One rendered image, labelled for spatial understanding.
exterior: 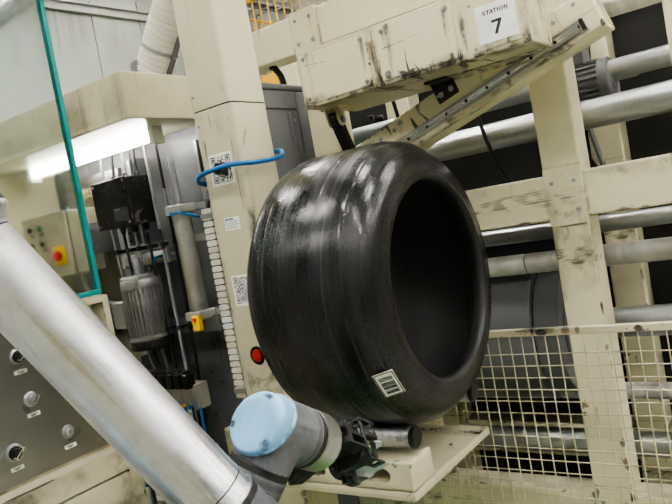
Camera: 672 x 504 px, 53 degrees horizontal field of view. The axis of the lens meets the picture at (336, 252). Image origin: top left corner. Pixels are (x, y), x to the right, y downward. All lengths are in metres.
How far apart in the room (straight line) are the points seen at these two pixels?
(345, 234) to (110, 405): 0.58
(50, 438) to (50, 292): 0.95
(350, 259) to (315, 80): 0.69
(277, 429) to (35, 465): 0.87
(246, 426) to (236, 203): 0.75
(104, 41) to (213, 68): 11.49
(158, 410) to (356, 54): 1.13
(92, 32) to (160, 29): 10.83
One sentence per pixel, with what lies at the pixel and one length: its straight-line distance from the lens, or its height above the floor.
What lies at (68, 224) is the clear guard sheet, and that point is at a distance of 1.74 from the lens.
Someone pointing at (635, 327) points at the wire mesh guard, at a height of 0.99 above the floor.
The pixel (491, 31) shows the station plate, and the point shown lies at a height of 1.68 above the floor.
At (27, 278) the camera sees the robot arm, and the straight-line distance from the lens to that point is 0.80.
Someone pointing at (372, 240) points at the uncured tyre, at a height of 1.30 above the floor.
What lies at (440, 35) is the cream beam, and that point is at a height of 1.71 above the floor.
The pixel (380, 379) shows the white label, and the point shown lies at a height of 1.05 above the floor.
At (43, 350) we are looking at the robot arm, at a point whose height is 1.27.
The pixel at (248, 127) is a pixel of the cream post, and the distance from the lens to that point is 1.64.
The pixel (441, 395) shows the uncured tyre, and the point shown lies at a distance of 1.40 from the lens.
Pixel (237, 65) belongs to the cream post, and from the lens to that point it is 1.66.
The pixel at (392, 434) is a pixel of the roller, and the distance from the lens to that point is 1.39.
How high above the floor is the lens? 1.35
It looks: 3 degrees down
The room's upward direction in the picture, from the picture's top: 10 degrees counter-clockwise
